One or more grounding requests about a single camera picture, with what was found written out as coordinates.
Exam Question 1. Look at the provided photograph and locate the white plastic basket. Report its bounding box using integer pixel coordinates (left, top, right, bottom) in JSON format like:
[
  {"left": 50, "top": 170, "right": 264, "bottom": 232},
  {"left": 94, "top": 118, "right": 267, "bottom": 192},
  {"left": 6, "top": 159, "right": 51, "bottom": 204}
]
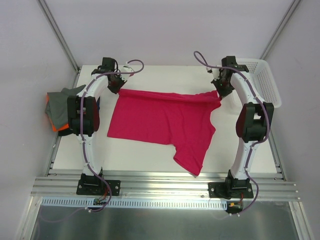
[{"left": 226, "top": 58, "right": 282, "bottom": 114}]

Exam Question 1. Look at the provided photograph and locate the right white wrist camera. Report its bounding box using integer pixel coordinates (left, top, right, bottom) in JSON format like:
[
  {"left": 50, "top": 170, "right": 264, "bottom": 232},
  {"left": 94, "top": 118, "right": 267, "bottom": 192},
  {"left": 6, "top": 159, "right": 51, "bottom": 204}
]
[{"left": 205, "top": 66, "right": 220, "bottom": 79}]

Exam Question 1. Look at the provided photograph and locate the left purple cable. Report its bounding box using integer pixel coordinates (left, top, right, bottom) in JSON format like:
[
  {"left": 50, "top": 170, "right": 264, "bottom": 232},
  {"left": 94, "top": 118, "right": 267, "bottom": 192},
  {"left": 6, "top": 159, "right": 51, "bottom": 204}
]
[{"left": 79, "top": 59, "right": 145, "bottom": 176}]

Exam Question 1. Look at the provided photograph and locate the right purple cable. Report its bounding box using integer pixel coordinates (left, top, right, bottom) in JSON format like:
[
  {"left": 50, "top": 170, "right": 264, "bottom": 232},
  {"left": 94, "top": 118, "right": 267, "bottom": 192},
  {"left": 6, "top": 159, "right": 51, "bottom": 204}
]
[{"left": 193, "top": 50, "right": 272, "bottom": 213}]

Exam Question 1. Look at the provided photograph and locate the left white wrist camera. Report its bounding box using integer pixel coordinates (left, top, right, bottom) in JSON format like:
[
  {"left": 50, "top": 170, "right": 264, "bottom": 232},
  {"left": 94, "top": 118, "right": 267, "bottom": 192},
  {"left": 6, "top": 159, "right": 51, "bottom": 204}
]
[{"left": 120, "top": 62, "right": 134, "bottom": 82}]

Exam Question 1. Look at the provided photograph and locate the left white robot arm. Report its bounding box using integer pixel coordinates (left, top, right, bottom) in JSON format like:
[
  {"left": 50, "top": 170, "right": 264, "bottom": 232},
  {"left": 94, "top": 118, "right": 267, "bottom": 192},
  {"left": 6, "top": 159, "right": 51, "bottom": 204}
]
[{"left": 67, "top": 57, "right": 128, "bottom": 194}]

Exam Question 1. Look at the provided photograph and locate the orange t shirt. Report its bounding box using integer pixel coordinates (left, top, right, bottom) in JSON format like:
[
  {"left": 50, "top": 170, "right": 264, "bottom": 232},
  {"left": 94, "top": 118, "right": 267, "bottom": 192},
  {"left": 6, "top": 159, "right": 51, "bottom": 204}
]
[{"left": 45, "top": 94, "right": 69, "bottom": 132}]

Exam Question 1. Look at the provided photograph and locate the purple cable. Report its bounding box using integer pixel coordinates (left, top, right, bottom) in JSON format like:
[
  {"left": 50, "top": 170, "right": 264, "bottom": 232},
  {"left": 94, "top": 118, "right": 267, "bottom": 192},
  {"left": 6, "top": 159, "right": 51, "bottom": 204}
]
[
  {"left": 193, "top": 50, "right": 272, "bottom": 213},
  {"left": 79, "top": 59, "right": 145, "bottom": 176}
]

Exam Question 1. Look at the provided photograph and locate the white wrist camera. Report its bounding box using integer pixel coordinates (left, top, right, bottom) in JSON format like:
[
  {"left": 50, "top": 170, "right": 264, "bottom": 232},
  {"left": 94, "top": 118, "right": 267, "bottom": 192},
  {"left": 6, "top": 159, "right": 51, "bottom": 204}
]
[
  {"left": 205, "top": 66, "right": 220, "bottom": 79},
  {"left": 120, "top": 62, "right": 134, "bottom": 82}
]

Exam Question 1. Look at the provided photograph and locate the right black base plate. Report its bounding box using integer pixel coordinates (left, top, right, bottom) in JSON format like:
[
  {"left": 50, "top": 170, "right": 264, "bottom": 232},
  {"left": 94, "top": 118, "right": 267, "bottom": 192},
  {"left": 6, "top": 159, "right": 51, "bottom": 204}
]
[{"left": 208, "top": 182, "right": 254, "bottom": 200}]

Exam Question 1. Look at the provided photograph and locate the white slotted cable duct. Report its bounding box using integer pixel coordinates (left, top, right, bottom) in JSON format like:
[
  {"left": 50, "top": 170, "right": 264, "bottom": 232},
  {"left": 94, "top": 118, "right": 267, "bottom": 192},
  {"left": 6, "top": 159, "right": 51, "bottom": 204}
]
[{"left": 41, "top": 196, "right": 227, "bottom": 211}]

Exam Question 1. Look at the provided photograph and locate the aluminium rail frame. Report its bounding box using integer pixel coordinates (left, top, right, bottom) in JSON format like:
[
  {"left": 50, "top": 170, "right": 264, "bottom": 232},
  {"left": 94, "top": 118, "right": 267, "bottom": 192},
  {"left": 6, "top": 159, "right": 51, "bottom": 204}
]
[{"left": 30, "top": 64, "right": 301, "bottom": 201}]

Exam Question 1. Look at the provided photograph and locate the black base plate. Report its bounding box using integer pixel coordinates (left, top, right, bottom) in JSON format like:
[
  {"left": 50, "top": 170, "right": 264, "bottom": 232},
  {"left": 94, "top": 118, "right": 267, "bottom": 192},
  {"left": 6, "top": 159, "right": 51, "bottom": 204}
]
[
  {"left": 208, "top": 182, "right": 254, "bottom": 200},
  {"left": 76, "top": 173, "right": 121, "bottom": 196}
]

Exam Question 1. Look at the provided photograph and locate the black t shirt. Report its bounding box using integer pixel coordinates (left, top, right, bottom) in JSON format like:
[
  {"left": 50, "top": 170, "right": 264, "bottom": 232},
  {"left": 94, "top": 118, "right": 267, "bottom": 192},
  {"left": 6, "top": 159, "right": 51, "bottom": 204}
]
[{"left": 58, "top": 128, "right": 73, "bottom": 137}]

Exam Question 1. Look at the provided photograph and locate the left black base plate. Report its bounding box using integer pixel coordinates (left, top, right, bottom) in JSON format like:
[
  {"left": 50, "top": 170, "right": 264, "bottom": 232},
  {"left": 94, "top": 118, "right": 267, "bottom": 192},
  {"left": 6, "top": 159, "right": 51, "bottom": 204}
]
[{"left": 76, "top": 173, "right": 121, "bottom": 196}]

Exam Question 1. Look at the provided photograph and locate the pink t shirt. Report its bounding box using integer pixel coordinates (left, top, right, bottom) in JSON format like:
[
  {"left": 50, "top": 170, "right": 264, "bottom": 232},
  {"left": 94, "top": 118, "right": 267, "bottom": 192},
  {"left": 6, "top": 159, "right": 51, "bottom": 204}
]
[{"left": 107, "top": 89, "right": 221, "bottom": 176}]

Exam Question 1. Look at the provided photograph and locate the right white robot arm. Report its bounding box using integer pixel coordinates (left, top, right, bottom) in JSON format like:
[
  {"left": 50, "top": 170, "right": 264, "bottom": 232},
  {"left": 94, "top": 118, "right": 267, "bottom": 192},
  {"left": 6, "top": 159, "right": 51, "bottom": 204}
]
[{"left": 211, "top": 56, "right": 274, "bottom": 198}]

